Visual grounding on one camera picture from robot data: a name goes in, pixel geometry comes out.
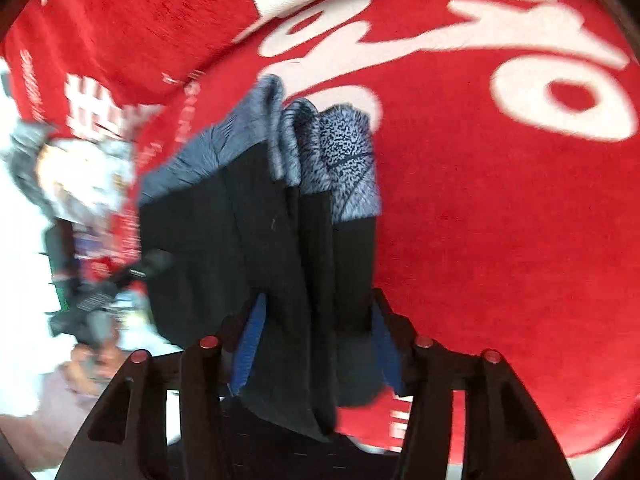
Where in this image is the person's left hand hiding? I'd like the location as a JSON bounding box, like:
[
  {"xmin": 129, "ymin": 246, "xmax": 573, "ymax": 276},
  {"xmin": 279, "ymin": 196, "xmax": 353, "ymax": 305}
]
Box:
[{"xmin": 63, "ymin": 342, "xmax": 128, "ymax": 396}]

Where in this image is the black pants grey waistband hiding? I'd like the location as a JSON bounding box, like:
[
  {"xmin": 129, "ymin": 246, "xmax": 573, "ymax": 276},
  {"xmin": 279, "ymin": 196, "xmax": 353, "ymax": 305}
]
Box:
[{"xmin": 138, "ymin": 75, "xmax": 383, "ymax": 440}]

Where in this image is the white floral patterned cloth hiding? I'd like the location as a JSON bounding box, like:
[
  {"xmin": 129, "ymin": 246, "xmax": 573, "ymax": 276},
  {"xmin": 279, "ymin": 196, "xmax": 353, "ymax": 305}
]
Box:
[{"xmin": 6, "ymin": 120, "xmax": 134, "ymax": 230}]

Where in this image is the red blanket white lettering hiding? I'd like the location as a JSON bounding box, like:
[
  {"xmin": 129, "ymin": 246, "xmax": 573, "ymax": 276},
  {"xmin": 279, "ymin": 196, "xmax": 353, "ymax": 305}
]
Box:
[{"xmin": 1, "ymin": 0, "xmax": 639, "ymax": 457}]

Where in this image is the person's left forearm sleeve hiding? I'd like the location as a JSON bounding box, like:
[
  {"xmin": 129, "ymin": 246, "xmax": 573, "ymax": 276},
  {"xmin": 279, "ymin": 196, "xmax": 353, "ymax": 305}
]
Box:
[{"xmin": 1, "ymin": 362, "xmax": 98, "ymax": 472}]

